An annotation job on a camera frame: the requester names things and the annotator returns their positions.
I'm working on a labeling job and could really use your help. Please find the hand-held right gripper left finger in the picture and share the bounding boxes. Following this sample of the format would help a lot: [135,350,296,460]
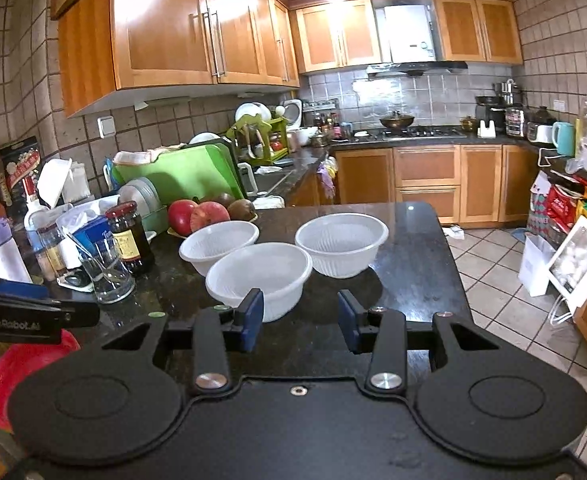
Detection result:
[100,287,265,395]

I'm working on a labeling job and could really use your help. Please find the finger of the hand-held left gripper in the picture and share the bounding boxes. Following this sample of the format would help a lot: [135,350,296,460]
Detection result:
[0,275,61,306]
[54,301,100,332]

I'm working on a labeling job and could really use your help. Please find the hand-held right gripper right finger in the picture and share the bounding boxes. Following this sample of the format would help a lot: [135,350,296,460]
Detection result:
[337,289,499,395]

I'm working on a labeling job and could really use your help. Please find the white ribbed plastic bowl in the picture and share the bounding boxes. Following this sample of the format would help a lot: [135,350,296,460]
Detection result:
[206,242,314,323]
[295,212,389,279]
[178,220,260,277]

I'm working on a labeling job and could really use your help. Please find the pink plastic plate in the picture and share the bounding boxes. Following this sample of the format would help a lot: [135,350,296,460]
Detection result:
[0,329,81,433]

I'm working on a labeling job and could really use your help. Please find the white lavender water bottle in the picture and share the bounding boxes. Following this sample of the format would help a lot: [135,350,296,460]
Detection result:
[0,217,33,283]

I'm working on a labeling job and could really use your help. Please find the clear drinking glass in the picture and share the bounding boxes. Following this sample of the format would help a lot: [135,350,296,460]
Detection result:
[77,237,136,305]

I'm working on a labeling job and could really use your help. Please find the yellow-label spice jar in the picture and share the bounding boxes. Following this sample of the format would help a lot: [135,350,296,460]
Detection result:
[37,222,69,281]

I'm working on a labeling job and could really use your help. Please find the blue tissue box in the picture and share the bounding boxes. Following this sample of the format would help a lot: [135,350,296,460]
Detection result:
[73,215,116,266]

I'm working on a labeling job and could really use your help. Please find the red white bottle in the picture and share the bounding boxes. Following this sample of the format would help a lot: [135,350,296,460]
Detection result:
[23,177,49,231]

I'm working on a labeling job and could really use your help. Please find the dark sauce glass jar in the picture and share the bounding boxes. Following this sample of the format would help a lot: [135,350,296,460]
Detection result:
[106,201,155,276]

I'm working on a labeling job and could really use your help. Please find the dark brown fruit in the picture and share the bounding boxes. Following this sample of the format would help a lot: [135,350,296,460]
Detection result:
[200,192,236,208]
[227,199,258,222]

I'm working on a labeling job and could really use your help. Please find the red round fruit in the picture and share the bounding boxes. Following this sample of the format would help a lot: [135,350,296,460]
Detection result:
[190,201,231,233]
[167,200,199,236]

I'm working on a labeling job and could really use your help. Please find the black snack bag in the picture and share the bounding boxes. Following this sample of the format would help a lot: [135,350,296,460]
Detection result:
[0,136,44,206]

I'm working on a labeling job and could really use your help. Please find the stack of grey dishes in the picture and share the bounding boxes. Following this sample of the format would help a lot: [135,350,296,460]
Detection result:
[118,176,169,233]

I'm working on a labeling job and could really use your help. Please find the green cutting board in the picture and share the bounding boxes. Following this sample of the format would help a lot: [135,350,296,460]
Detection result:
[112,142,246,201]

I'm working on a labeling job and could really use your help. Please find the wooden lower cabinets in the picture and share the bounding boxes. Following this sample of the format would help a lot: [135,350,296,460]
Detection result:
[318,144,541,226]

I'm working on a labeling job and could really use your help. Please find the white cloth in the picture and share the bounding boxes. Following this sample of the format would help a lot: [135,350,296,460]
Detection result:
[113,142,186,166]

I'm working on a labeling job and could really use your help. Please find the green dish rack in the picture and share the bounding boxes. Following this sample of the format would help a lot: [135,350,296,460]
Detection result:
[226,102,289,168]

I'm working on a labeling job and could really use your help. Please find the white paper bag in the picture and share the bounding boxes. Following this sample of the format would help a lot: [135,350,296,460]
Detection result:
[518,232,557,297]

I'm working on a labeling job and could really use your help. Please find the gas stove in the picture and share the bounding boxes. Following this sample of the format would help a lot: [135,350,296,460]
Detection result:
[353,127,467,141]

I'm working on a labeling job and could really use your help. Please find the black wok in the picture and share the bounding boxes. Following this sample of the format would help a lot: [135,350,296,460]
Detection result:
[379,112,417,131]

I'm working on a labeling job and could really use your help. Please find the white electric cooker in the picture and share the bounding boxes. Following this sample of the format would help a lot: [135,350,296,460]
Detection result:
[283,99,303,131]

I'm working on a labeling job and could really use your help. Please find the white windowed gift box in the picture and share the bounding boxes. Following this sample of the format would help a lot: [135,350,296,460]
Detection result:
[547,216,587,311]

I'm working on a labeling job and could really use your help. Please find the red snack packets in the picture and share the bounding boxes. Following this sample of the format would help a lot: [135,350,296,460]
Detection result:
[531,170,587,248]

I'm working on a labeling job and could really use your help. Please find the black coffee maker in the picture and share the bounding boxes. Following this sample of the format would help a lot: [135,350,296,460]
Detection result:
[475,95,507,136]

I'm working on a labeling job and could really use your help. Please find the clear storage container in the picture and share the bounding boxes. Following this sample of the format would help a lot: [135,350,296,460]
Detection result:
[505,106,524,137]

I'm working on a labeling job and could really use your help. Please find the range hood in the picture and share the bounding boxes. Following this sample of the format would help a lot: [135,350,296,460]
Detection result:
[366,60,469,78]

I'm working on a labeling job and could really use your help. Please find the teal mug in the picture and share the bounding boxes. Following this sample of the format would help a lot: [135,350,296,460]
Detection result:
[552,121,577,157]

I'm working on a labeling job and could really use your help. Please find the wooden upper cabinet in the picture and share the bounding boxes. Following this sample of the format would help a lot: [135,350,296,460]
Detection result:
[57,0,300,118]
[433,0,524,65]
[293,0,381,73]

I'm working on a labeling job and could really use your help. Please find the white water heater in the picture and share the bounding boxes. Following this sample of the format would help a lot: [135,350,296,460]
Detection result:
[373,0,441,66]

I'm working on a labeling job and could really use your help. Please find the clear plastic bag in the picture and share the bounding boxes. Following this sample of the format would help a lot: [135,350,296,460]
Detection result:
[566,100,587,173]

